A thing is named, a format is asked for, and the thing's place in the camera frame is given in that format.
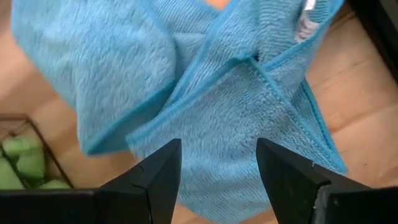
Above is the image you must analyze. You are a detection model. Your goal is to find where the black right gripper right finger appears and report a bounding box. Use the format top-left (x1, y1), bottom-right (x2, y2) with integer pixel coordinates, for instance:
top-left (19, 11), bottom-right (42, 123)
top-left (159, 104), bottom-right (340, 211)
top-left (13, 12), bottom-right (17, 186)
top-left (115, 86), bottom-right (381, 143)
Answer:
top-left (256, 138), bottom-right (331, 224)

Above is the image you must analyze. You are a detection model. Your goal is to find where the blue microfiber towel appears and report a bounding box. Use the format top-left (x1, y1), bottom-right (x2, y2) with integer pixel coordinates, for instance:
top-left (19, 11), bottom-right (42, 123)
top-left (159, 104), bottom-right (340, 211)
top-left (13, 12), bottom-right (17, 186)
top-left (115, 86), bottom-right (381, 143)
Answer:
top-left (11, 0), bottom-right (349, 224)

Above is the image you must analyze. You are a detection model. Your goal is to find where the green microfiber towel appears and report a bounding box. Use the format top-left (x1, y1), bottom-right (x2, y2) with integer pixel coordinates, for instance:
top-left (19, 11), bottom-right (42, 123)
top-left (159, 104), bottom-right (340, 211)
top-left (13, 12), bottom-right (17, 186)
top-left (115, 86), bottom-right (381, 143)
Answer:
top-left (0, 134), bottom-right (72, 190)

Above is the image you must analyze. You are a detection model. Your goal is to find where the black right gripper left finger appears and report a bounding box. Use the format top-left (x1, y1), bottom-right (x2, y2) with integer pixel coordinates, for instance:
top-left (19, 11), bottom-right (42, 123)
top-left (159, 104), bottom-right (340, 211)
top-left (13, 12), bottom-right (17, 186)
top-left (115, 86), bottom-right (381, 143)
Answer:
top-left (99, 138), bottom-right (183, 224)

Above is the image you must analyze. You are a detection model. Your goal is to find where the black aluminium table frame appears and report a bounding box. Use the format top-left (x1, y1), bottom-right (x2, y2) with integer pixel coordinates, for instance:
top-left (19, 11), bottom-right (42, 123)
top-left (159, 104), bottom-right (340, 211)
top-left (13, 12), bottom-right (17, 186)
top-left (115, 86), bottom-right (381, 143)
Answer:
top-left (346, 0), bottom-right (398, 84)

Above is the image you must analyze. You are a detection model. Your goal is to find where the black wire basket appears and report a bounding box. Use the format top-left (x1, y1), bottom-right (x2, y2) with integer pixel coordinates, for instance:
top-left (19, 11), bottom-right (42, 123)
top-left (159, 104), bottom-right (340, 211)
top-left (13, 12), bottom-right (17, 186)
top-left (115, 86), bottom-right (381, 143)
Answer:
top-left (0, 113), bottom-right (76, 190)

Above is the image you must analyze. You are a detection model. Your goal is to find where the orange microfiber towel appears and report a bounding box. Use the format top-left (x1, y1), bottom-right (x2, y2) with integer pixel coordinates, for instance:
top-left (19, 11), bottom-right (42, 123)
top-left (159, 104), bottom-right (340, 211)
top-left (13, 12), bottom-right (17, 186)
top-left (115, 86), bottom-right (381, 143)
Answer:
top-left (203, 0), bottom-right (231, 10)

